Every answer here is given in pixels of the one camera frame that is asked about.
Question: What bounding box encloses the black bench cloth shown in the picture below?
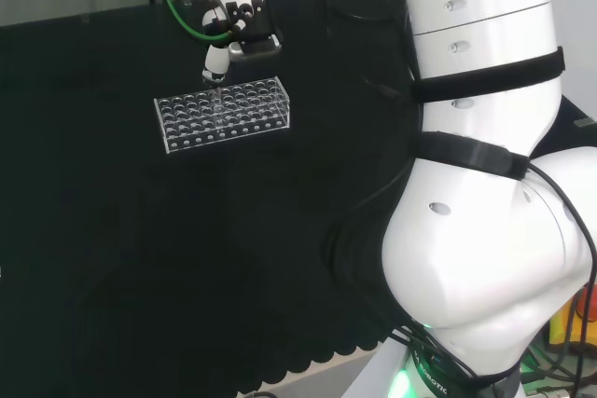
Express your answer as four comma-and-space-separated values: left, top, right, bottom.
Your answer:
0, 0, 423, 398

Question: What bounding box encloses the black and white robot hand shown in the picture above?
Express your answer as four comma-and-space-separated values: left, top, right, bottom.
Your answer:
201, 0, 285, 87

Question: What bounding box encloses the clear test tube rack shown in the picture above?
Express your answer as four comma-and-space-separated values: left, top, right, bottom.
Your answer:
153, 75, 293, 156

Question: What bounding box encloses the clear glass test tube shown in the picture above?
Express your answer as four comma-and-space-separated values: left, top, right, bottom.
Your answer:
210, 82, 225, 131

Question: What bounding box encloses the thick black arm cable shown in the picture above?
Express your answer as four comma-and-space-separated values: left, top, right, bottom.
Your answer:
325, 0, 428, 287

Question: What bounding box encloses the yellow stop button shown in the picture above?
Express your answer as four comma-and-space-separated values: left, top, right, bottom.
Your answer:
548, 288, 597, 349

